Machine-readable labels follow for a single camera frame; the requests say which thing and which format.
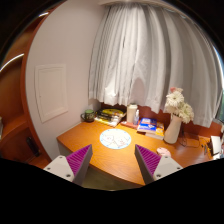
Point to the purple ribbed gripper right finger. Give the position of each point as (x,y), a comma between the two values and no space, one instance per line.
(154,167)

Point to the white device at right edge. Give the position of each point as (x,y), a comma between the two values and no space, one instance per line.
(216,144)

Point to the stack of yellow-black books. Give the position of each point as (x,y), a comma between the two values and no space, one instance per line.
(109,117)

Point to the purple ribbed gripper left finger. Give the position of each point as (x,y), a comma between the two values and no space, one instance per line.
(72,167)

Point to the pink computer mouse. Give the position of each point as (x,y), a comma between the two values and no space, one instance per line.
(163,151)

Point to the white ceramic vase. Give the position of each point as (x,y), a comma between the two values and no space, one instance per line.
(172,132)

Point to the brown wooden door frame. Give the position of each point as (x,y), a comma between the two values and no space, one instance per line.
(18,140)

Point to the white cylindrical container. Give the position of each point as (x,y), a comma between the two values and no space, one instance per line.
(131,110)

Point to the dark green mug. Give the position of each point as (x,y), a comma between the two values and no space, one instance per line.
(88,115)

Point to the yellow book under blue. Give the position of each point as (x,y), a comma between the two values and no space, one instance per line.
(159,133)

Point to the round white mouse pad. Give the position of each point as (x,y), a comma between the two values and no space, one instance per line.
(115,139)

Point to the white wall access panel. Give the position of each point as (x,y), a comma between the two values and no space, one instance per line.
(51,93)

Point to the white artificial flowers bouquet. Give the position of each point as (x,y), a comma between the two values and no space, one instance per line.
(176,105)

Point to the white pleated curtain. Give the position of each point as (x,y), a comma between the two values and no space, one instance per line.
(142,51)

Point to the clear sanitizer bottle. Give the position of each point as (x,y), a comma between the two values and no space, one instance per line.
(136,117)

